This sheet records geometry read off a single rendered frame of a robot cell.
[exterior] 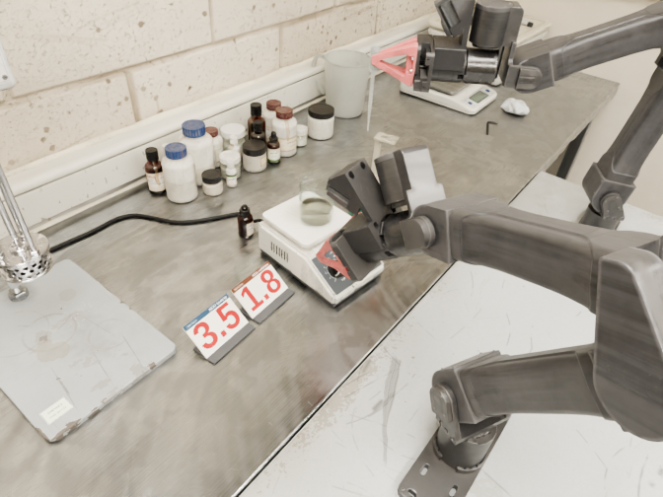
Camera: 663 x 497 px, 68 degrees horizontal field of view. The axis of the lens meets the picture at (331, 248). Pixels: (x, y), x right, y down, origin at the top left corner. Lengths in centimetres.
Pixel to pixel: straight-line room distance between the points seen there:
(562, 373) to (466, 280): 49
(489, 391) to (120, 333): 54
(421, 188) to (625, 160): 53
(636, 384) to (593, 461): 40
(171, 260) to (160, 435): 34
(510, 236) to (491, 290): 48
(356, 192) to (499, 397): 28
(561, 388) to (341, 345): 40
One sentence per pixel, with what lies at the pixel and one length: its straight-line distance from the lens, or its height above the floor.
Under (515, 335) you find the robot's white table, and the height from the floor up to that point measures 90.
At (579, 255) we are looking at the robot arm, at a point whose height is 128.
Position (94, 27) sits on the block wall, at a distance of 106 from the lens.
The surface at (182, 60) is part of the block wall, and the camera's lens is 119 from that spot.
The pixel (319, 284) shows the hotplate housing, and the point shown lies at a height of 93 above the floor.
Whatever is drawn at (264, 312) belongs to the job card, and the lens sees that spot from 82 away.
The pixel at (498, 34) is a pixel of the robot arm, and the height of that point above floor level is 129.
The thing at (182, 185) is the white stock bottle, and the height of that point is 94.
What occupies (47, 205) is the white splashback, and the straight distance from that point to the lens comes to 107.
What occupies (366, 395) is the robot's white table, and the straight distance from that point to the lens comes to 74.
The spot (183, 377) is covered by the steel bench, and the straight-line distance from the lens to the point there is 77.
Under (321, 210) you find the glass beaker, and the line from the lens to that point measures 83.
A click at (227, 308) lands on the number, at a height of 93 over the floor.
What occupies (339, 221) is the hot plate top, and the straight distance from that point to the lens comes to 87.
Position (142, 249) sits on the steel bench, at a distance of 98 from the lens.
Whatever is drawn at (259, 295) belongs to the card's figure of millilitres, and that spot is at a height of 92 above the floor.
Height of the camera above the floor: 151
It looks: 40 degrees down
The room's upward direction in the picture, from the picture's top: 5 degrees clockwise
